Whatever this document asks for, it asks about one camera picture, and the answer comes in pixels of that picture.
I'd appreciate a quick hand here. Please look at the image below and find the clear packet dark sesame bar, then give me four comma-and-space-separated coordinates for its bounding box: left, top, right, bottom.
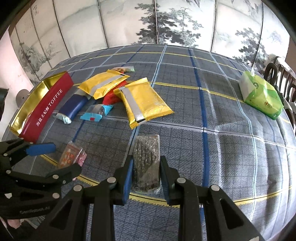
131, 133, 162, 193

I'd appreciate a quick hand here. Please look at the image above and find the dark blue snack packet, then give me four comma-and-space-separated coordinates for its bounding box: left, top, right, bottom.
53, 91, 92, 125

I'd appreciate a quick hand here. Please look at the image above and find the clear pink orange snack packet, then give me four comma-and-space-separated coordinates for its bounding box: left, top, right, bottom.
57, 141, 88, 181

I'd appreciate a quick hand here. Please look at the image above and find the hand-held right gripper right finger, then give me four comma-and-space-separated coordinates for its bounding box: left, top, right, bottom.
159, 156, 266, 241

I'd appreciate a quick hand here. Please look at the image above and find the yellow foil snack packet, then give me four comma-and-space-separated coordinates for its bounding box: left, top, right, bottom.
113, 77, 174, 130
77, 71, 130, 100

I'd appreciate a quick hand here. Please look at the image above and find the small pale snack packet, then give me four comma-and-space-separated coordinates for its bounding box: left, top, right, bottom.
107, 66, 135, 73

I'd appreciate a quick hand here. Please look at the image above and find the green tissue pack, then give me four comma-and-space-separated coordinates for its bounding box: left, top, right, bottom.
239, 67, 285, 120

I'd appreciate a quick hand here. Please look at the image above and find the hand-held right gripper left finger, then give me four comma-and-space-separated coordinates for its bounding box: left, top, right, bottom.
30, 159, 135, 241

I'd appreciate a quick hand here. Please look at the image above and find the round wooden disc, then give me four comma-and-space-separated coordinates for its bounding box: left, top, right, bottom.
16, 89, 30, 108

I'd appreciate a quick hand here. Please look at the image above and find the light blue candy wrapper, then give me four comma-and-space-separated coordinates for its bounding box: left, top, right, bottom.
80, 104, 114, 121

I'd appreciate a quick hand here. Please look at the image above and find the dark wooden chair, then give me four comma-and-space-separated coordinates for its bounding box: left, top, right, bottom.
264, 56, 296, 135

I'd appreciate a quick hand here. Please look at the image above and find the red tin box gold interior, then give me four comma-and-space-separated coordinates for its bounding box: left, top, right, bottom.
9, 71, 74, 143

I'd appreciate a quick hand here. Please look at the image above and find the grey plaid tablecloth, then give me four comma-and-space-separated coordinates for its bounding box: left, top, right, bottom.
2, 44, 296, 241

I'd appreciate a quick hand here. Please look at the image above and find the red snack packet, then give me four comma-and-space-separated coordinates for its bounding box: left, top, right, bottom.
102, 80, 127, 105

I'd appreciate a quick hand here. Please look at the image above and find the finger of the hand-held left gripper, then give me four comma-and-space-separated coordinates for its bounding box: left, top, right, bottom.
0, 138, 56, 166
6, 163, 82, 184

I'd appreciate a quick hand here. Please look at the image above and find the painted folding screen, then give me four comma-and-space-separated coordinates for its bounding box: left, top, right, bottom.
9, 0, 290, 86

